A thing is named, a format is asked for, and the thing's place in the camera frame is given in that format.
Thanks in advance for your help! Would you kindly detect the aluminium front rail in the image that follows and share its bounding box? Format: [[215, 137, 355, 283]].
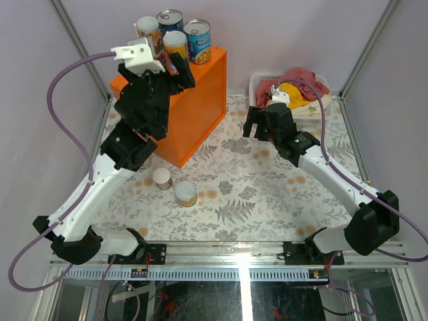
[[49, 241, 409, 282]]

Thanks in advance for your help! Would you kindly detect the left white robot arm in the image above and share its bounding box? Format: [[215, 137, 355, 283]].
[[33, 53, 195, 265]]

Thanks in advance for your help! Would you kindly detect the yellow can white lid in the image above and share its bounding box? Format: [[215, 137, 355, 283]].
[[174, 181, 197, 207]]

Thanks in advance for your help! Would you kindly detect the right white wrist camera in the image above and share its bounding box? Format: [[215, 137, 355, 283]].
[[265, 86, 290, 107]]

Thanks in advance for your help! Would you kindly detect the orange box cabinet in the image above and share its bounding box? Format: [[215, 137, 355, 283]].
[[100, 48, 227, 171]]

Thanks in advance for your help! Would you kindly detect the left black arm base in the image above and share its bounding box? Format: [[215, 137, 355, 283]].
[[108, 227, 167, 269]]

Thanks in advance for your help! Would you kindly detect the tall yellow canister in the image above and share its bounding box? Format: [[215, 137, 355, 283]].
[[163, 30, 189, 76]]

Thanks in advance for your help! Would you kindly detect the white plastic basket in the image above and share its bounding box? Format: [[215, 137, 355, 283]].
[[249, 73, 332, 126]]

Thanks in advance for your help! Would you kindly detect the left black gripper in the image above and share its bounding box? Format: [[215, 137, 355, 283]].
[[119, 52, 192, 134]]

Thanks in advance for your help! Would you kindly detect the small cup white lid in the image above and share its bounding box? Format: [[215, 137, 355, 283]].
[[152, 168, 173, 191]]

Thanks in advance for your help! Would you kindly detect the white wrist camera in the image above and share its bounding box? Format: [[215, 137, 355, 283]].
[[265, 86, 290, 107], [110, 37, 165, 76]]

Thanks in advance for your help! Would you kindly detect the pink cloth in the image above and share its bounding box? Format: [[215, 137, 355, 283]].
[[255, 68, 330, 107]]

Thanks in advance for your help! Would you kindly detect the blue cup white lid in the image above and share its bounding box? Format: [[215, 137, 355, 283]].
[[135, 16, 165, 61]]

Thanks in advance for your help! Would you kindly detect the light blue soup can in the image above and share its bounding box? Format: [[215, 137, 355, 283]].
[[183, 19, 212, 65]]

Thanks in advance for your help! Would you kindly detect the yellow cloth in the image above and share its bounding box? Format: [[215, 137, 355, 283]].
[[278, 83, 310, 109]]

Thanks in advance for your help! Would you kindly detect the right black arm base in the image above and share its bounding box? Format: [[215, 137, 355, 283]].
[[276, 226, 348, 267]]

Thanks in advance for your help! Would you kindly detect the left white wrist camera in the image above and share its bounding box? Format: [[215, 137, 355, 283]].
[[110, 37, 165, 76]]

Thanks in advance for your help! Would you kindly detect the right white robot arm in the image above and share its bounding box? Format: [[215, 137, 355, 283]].
[[243, 103, 400, 264]]

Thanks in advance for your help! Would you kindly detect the cream printed cloth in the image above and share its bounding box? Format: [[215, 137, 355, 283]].
[[292, 94, 332, 117]]

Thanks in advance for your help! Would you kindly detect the dark blue tin can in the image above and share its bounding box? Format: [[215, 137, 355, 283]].
[[156, 9, 184, 35]]

